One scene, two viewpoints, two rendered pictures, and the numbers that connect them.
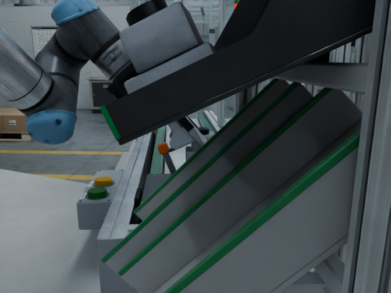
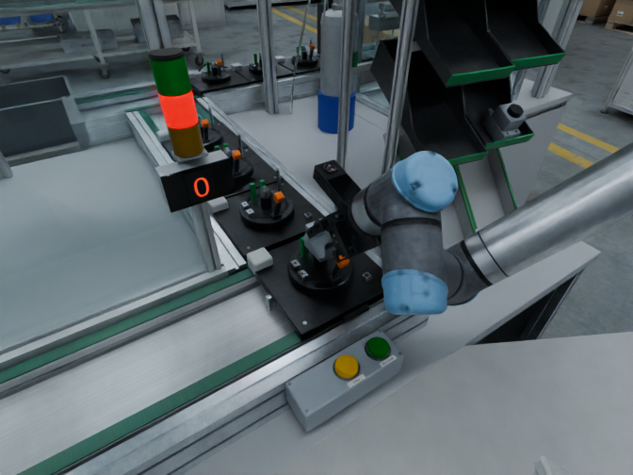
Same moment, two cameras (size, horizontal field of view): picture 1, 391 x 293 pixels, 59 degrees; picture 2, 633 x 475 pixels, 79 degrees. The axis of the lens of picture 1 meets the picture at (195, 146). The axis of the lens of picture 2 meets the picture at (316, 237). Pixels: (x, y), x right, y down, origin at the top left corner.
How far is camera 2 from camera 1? 1.14 m
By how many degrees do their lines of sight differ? 101
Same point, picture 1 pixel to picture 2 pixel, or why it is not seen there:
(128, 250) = (469, 224)
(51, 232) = (396, 442)
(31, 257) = (439, 412)
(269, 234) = not seen: hidden behind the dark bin
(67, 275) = (431, 360)
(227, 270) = (497, 158)
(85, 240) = (384, 389)
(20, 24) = not seen: outside the picture
